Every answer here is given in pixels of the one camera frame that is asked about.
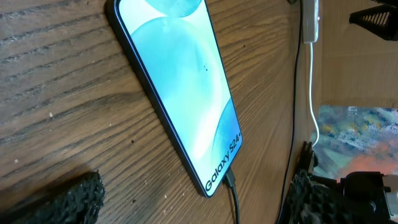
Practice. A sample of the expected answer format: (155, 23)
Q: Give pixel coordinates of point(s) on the white power strip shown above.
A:
(310, 20)

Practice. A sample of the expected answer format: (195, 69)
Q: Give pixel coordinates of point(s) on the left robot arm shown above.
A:
(360, 197)

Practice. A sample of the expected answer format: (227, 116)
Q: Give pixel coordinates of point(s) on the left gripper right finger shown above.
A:
(309, 202)

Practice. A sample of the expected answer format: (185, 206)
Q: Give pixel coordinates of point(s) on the smartphone with blue screen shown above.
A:
(172, 48)

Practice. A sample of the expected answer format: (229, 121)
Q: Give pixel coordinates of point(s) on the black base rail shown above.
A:
(308, 159)

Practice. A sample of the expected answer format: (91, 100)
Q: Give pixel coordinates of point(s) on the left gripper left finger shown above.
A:
(75, 201)

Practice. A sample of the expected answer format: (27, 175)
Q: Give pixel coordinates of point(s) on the cardboard backdrop panel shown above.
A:
(358, 68)

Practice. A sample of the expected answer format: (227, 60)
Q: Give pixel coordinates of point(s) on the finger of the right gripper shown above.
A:
(380, 20)

